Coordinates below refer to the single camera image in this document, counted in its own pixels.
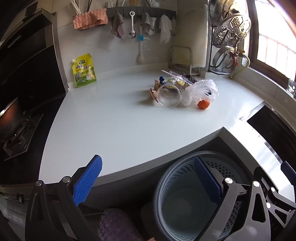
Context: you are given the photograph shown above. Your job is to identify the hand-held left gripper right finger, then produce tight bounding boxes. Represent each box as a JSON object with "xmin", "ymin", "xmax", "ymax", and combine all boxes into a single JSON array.
[{"xmin": 194, "ymin": 156, "xmax": 271, "ymax": 241}]

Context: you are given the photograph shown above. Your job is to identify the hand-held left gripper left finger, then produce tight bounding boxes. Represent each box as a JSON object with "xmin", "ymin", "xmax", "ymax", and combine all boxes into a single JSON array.
[{"xmin": 25, "ymin": 154, "xmax": 103, "ymax": 241}]

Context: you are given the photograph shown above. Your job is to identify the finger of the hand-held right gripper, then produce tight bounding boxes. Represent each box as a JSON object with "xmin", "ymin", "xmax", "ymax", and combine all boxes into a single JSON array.
[
  {"xmin": 261, "ymin": 170, "xmax": 296, "ymax": 229},
  {"xmin": 280, "ymin": 161, "xmax": 296, "ymax": 180}
]

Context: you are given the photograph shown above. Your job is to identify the grey perforated trash bin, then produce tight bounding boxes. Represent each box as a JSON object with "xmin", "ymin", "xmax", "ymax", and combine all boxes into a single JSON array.
[{"xmin": 140, "ymin": 151, "xmax": 266, "ymax": 241}]

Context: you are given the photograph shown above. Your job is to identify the clear plastic bag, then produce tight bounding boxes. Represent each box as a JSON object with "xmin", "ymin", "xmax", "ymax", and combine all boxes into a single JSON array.
[{"xmin": 183, "ymin": 79, "xmax": 219, "ymax": 106}]

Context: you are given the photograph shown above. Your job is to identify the clear plastic cup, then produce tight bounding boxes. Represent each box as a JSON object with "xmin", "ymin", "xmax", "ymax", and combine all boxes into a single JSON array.
[{"xmin": 157, "ymin": 83, "xmax": 183, "ymax": 107}]

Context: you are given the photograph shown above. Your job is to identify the brown snack box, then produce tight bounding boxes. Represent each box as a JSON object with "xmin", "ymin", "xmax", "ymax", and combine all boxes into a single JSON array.
[{"xmin": 149, "ymin": 80, "xmax": 162, "ymax": 102}]

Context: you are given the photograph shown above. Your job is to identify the black kitchen sink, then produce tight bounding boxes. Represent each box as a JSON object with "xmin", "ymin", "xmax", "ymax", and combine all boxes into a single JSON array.
[{"xmin": 239, "ymin": 102, "xmax": 296, "ymax": 163}]

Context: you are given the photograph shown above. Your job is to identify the purple fuzzy slipper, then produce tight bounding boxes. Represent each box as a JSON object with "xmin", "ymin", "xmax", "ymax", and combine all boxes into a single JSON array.
[{"xmin": 97, "ymin": 208, "xmax": 144, "ymax": 241}]

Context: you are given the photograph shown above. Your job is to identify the gas stove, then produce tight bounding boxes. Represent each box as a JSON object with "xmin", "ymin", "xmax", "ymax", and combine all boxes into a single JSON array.
[{"xmin": 0, "ymin": 111, "xmax": 44, "ymax": 161}]

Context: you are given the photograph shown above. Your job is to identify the dark frying pan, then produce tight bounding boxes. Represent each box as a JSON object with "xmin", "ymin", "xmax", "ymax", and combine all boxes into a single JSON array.
[{"xmin": 0, "ymin": 97, "xmax": 26, "ymax": 139}]

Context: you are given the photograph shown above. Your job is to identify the white yellow crumpled wrapper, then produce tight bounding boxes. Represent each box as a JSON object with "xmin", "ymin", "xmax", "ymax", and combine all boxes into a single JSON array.
[{"xmin": 170, "ymin": 77, "xmax": 185, "ymax": 87}]

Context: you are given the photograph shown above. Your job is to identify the yellow green spout pouch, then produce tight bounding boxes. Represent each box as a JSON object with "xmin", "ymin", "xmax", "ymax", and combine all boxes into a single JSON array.
[{"xmin": 70, "ymin": 54, "xmax": 97, "ymax": 88}]

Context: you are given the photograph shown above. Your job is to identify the metal cutting board stand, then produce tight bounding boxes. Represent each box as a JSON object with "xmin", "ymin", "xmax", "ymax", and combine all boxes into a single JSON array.
[{"xmin": 168, "ymin": 46, "xmax": 200, "ymax": 77}]

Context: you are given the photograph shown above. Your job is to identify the black range hood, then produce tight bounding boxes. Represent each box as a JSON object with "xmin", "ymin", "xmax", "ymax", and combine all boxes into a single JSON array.
[{"xmin": 0, "ymin": 5, "xmax": 67, "ymax": 98}]

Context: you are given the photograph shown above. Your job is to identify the wooden framed window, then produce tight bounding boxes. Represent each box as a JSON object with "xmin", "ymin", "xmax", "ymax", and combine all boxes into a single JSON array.
[{"xmin": 245, "ymin": 0, "xmax": 296, "ymax": 81}]

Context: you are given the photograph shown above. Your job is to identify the white cutting board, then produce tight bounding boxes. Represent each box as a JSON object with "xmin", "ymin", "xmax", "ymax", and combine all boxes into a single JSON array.
[{"xmin": 176, "ymin": 3, "xmax": 210, "ymax": 68}]

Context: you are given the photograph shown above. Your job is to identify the metal ladle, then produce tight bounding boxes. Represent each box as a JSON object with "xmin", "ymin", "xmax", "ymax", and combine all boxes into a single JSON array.
[{"xmin": 129, "ymin": 11, "xmax": 136, "ymax": 39}]

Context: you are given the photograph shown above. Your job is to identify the white brush with blue head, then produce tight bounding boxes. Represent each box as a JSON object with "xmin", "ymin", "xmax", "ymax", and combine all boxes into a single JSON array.
[{"xmin": 137, "ymin": 25, "xmax": 145, "ymax": 63}]

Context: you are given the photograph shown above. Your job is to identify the metal steamer basket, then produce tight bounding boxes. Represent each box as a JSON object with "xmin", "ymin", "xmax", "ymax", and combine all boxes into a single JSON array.
[{"xmin": 213, "ymin": 14, "xmax": 252, "ymax": 45}]

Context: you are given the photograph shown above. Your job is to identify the grey purple rag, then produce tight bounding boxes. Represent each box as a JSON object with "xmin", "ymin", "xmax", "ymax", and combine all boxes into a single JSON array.
[{"xmin": 111, "ymin": 13, "xmax": 125, "ymax": 41}]

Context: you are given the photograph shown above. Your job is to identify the white hanging cloth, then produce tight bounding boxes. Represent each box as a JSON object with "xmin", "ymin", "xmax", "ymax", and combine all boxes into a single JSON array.
[{"xmin": 159, "ymin": 14, "xmax": 173, "ymax": 45}]

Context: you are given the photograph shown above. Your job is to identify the pink sponge cloth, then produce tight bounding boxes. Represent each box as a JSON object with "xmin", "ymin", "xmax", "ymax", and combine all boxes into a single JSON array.
[{"xmin": 73, "ymin": 8, "xmax": 109, "ymax": 30}]

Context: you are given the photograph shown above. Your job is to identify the grey white rag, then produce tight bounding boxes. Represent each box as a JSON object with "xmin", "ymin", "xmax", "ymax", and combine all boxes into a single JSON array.
[{"xmin": 141, "ymin": 13, "xmax": 156, "ymax": 36}]

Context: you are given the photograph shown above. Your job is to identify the white chopsticks bundle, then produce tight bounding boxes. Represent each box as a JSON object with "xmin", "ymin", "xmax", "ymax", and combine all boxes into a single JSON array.
[{"xmin": 70, "ymin": 0, "xmax": 81, "ymax": 15}]

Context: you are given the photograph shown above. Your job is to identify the metal pots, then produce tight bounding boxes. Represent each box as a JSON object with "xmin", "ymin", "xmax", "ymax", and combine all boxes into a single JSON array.
[{"xmin": 210, "ymin": 0, "xmax": 246, "ymax": 21}]

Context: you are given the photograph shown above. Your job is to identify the yellow gas hose with valve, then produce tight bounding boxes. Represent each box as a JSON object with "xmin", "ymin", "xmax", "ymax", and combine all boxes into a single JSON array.
[{"xmin": 229, "ymin": 50, "xmax": 250, "ymax": 79}]

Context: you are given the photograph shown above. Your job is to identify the black wire pot rack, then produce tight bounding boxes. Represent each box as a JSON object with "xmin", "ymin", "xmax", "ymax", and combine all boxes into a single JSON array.
[{"xmin": 207, "ymin": 0, "xmax": 234, "ymax": 76}]

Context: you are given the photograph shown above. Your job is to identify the grey wall hook rail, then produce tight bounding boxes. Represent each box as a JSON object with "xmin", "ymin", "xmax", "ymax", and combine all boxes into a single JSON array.
[{"xmin": 106, "ymin": 7, "xmax": 177, "ymax": 35}]

